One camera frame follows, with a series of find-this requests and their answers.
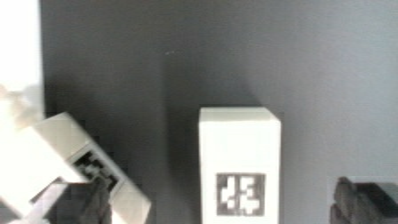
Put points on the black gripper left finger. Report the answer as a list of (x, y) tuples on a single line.
[(81, 206)]

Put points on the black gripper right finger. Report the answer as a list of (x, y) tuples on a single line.
[(364, 203)]

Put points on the white leg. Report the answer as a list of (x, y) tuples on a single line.
[(239, 165), (49, 153)]

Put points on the white U-shaped fence frame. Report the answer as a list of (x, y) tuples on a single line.
[(19, 46)]

